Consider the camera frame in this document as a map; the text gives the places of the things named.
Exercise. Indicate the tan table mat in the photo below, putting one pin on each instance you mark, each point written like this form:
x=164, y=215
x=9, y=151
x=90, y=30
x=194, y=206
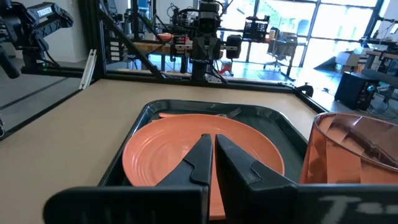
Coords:
x=62, y=155

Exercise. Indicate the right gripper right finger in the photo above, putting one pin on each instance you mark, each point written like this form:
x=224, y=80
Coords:
x=248, y=193

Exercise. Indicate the black office chair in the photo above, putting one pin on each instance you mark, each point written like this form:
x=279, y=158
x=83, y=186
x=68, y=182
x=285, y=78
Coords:
x=280, y=49

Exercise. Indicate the black aluminium rig frame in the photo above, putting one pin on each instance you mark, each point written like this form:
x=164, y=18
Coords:
x=93, y=31

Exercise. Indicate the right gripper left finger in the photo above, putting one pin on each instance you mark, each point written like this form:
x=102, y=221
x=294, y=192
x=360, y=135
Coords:
x=174, y=199

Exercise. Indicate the black computer tower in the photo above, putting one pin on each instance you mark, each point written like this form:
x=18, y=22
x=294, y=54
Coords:
x=356, y=91

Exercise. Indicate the orange plastic plate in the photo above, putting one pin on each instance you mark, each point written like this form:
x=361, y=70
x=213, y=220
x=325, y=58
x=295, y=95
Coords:
x=161, y=149

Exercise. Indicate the black plastic crate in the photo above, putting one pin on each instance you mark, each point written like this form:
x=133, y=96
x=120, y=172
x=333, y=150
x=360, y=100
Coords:
x=256, y=29

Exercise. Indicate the black frame clamp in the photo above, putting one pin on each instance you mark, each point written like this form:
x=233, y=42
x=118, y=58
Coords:
x=305, y=90

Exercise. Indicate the orange faceted plastic cup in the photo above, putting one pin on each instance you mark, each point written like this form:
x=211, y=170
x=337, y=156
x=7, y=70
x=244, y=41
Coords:
x=342, y=155

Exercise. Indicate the white aluminium bar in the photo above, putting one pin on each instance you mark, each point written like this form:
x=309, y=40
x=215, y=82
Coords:
x=88, y=68

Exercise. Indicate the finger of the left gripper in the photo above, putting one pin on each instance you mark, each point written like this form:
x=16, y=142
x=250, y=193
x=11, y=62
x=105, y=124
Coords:
x=214, y=46
x=199, y=46

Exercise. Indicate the dark green plastic tray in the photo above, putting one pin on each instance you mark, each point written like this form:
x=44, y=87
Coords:
x=280, y=137

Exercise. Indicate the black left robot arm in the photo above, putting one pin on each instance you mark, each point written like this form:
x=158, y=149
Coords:
x=206, y=18

